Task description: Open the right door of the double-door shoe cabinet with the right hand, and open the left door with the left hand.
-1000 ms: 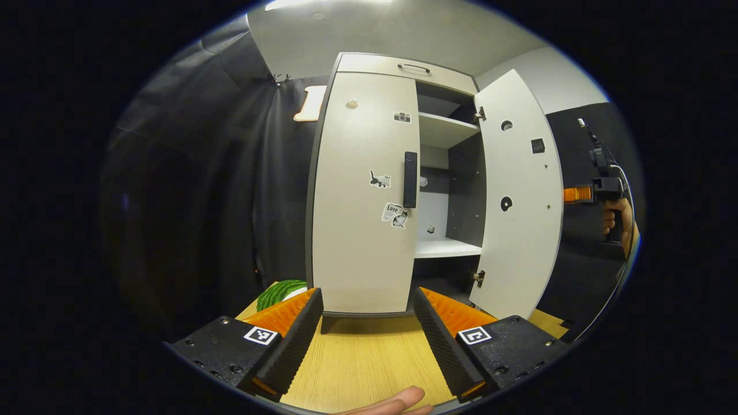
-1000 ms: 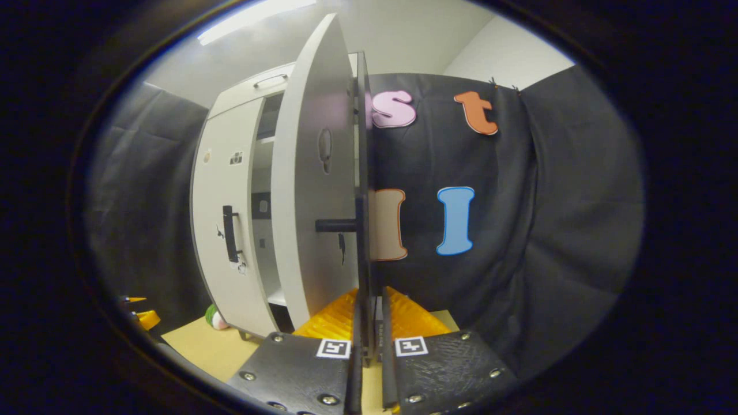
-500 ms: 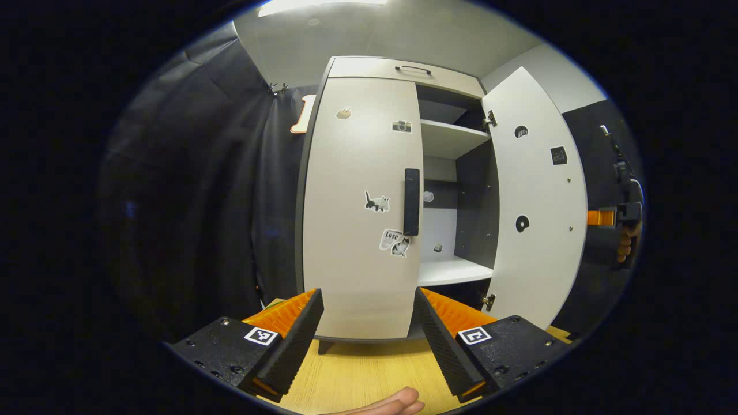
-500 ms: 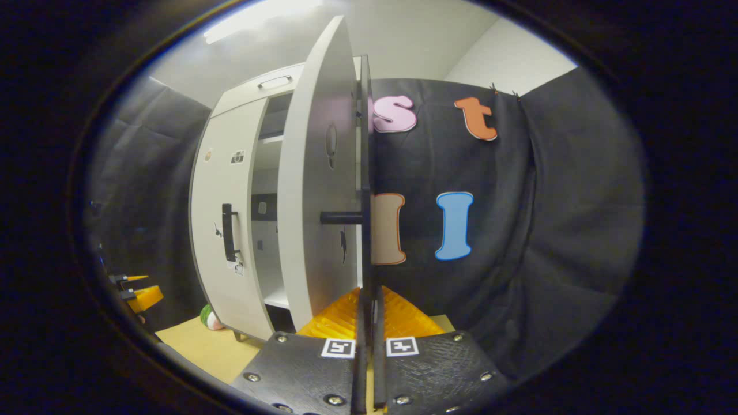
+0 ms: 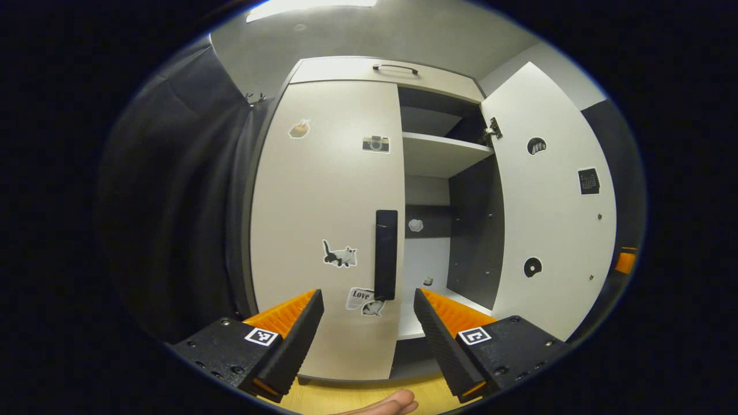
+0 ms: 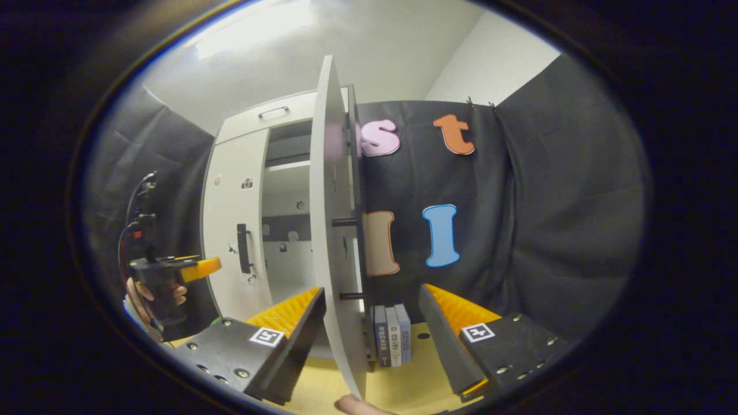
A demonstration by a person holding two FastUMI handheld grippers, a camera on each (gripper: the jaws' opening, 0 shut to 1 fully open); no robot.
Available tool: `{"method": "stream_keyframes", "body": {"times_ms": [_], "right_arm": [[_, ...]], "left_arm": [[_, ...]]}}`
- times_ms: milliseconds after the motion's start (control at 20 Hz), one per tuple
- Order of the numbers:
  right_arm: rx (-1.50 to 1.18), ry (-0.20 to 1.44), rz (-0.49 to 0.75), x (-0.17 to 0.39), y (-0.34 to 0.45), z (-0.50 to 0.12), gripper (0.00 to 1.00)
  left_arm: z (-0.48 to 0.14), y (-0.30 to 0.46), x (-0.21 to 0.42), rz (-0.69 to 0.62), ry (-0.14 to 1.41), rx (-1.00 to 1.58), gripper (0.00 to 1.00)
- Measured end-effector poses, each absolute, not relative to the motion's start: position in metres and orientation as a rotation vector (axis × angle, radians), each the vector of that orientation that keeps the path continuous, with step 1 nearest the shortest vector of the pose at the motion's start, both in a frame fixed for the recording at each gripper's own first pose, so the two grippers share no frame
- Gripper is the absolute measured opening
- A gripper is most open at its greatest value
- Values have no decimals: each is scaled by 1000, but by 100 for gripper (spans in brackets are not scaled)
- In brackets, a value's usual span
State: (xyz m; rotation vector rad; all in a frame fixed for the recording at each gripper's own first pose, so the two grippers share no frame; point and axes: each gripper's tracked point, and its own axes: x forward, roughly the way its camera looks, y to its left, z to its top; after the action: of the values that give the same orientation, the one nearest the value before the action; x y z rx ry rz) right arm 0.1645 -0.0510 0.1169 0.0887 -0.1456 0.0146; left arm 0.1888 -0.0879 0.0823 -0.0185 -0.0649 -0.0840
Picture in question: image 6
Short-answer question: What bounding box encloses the white double-door shoe cabinet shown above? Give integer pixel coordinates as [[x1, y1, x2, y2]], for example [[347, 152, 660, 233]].
[[199, 86, 370, 369]]

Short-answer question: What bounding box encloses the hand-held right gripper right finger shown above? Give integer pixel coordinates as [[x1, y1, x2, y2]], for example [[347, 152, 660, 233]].
[[418, 284, 568, 403]]

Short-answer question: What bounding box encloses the black backdrop cloth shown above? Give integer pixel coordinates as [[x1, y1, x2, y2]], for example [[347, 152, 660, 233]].
[[81, 55, 652, 346]]

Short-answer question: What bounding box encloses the white cabinet drawer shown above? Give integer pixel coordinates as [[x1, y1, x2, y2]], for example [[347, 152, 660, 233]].
[[214, 86, 349, 145]]

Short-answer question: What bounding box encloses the white shoe cabinet door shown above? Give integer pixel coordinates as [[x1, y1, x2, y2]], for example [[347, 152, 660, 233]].
[[310, 55, 370, 401], [200, 128, 273, 323]]

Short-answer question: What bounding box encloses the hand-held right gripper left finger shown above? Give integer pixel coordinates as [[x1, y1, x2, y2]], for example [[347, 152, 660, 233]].
[[173, 286, 327, 405]]

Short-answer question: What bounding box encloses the white book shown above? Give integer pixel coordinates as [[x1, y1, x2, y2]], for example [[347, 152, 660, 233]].
[[385, 307, 402, 368]]

